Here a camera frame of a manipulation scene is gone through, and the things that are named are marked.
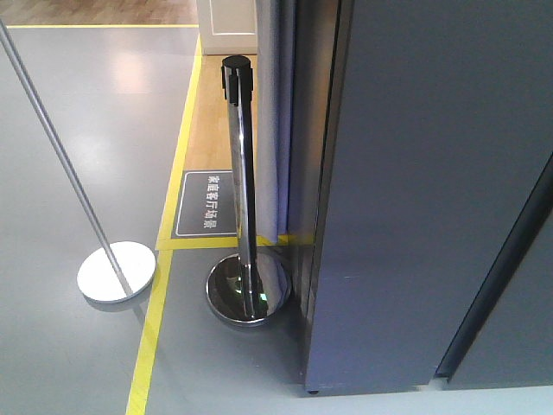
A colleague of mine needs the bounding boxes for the dark grey closed fridge door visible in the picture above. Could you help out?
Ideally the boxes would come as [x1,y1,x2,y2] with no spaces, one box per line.
[435,163,552,390]

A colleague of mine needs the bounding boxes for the dark floor sign mat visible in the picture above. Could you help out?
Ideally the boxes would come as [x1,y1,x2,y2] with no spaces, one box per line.
[172,170,236,239]

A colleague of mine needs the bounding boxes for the silver stanchion pole with base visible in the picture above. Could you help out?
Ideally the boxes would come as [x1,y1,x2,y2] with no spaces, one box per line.
[1,23,156,303]

